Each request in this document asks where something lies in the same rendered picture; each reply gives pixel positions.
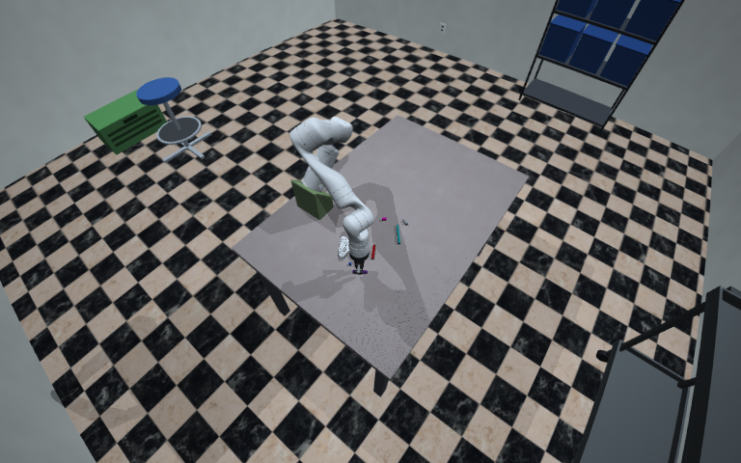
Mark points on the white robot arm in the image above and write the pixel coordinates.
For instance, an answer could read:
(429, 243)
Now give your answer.
(311, 135)

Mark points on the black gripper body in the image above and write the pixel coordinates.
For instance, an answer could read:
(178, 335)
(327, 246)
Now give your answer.
(359, 260)

